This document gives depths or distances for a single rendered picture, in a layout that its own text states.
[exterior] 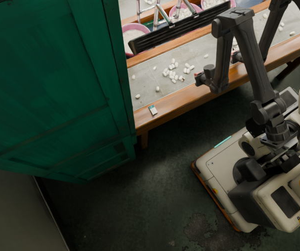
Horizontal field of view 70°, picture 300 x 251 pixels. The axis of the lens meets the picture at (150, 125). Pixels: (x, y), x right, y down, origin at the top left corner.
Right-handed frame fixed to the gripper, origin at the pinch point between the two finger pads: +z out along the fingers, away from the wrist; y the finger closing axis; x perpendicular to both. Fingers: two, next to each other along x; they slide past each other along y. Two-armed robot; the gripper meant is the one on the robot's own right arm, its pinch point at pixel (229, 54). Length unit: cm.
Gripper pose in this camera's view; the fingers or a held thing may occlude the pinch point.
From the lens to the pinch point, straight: 167.2
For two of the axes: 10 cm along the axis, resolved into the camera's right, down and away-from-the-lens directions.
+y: -8.9, 4.2, -1.7
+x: 2.6, 7.8, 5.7
